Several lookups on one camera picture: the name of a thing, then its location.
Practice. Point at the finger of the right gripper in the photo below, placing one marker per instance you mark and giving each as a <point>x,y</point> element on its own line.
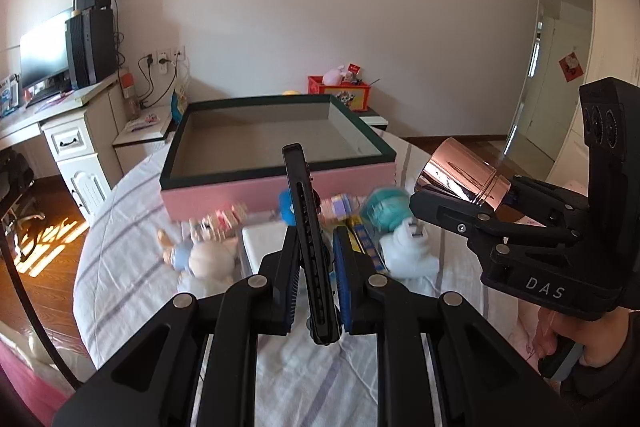
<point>480,226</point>
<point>541,200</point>

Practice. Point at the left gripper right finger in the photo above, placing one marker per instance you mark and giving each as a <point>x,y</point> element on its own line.
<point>360,289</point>

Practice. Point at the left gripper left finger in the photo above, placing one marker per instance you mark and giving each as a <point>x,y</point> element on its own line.
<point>282,271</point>

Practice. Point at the black remote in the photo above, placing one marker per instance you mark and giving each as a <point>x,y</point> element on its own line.
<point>324,325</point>

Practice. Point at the white charger plug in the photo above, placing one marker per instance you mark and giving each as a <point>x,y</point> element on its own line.
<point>259,241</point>

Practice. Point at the rose gold metallic cup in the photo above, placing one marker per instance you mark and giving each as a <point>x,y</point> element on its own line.
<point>455,170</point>

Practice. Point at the baby doll figure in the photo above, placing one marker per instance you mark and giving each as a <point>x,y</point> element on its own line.
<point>205,260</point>

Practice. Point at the teal round toy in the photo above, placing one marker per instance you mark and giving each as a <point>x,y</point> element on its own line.
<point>386,208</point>

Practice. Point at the pink block figure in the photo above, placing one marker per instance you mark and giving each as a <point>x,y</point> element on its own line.
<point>221,225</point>

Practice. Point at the blue handle tool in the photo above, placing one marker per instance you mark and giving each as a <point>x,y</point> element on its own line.
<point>286,207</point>

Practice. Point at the yellow tag card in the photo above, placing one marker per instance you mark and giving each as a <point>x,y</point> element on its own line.
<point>365,242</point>

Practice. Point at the right hand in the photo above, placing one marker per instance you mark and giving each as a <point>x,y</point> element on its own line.
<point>602,339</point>

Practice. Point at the pink green storage box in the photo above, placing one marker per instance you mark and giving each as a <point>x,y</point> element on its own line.
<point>230,151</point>

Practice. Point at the striped white quilt cover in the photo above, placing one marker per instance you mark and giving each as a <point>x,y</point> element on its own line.
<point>122,282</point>

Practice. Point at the red toy box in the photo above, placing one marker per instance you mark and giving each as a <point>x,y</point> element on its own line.
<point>354,96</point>

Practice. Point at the white low side table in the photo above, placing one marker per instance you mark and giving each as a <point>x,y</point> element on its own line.
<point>143,136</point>

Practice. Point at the white desk with drawers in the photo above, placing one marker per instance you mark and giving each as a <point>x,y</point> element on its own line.
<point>80,130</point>

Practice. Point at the orange cap bottle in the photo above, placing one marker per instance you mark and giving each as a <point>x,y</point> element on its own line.
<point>129,96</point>

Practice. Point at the black computer tower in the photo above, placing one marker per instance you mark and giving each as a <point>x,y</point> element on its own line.
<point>90,47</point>

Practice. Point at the black computer monitor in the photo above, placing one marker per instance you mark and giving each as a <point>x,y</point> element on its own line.
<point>43,57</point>

